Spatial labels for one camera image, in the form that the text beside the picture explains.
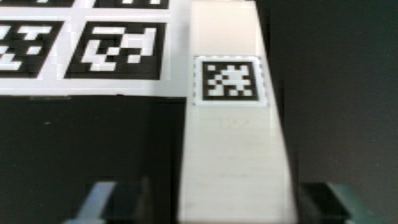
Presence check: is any marker tag plate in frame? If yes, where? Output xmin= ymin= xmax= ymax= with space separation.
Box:
xmin=0 ymin=0 xmax=193 ymax=97

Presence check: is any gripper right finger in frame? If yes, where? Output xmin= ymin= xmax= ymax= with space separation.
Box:
xmin=299 ymin=182 xmax=388 ymax=224

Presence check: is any white desk leg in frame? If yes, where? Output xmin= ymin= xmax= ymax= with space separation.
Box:
xmin=178 ymin=0 xmax=299 ymax=224

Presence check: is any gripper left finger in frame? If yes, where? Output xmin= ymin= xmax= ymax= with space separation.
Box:
xmin=61 ymin=181 xmax=150 ymax=224

